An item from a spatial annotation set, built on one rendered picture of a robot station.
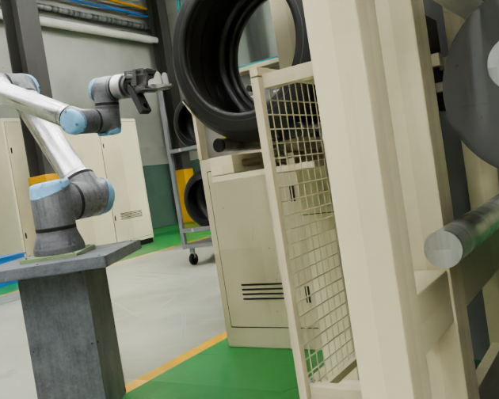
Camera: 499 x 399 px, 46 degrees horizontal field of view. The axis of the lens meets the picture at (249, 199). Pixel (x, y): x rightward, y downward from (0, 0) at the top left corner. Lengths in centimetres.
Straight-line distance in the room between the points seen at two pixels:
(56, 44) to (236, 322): 978
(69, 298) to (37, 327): 16
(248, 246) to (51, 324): 93
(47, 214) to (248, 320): 106
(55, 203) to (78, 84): 994
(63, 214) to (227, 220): 80
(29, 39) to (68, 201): 560
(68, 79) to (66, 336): 998
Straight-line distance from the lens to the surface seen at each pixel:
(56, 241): 225
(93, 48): 1268
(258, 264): 265
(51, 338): 228
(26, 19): 784
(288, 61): 214
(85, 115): 218
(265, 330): 272
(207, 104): 184
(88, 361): 226
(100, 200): 238
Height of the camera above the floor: 78
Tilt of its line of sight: 2 degrees down
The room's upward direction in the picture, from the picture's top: 9 degrees counter-clockwise
